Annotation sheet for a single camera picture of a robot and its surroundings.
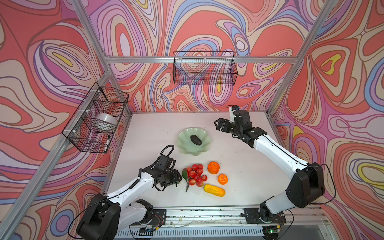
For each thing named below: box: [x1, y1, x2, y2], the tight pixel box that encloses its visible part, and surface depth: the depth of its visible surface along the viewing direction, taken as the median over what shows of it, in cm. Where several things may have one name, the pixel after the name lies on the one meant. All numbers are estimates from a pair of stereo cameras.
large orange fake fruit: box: [207, 161, 220, 175], surface depth 87 cm
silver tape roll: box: [95, 113, 118, 127], surface depth 74 cm
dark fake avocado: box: [190, 134, 202, 146], surface depth 101 cm
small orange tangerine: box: [217, 173, 229, 186], surface depth 84 cm
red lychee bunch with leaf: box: [182, 163, 208, 193], surface depth 83 cm
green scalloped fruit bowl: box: [176, 127, 211, 157], surface depth 102 cm
